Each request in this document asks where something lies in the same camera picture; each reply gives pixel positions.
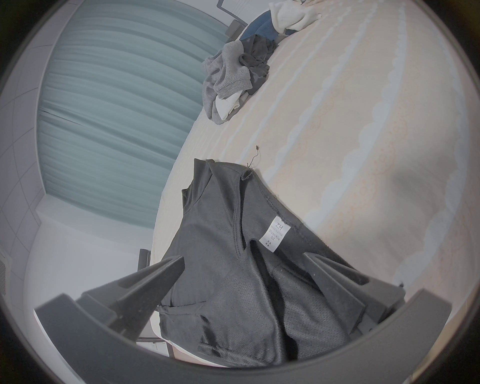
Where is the blue-green curtain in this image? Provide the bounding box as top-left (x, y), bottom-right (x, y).
top-left (37, 0), bottom-right (248, 230)

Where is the black polo shirt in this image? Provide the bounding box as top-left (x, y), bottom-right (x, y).
top-left (157, 158), bottom-right (404, 368)

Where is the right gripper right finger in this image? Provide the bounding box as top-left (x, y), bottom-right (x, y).
top-left (301, 252), bottom-right (406, 335)

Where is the pile of clothes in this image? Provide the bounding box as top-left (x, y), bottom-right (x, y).
top-left (202, 0), bottom-right (322, 126)

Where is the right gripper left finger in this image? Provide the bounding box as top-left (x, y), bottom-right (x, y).
top-left (77, 256), bottom-right (185, 340)

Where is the bed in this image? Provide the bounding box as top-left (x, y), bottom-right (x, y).
top-left (150, 0), bottom-right (475, 366)

